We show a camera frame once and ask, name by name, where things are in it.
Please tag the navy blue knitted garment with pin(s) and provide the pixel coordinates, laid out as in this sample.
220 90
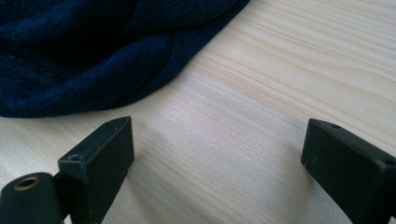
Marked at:
81 56

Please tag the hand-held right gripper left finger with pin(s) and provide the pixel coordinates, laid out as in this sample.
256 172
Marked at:
99 168

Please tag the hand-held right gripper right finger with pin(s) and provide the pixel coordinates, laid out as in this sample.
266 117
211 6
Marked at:
348 168

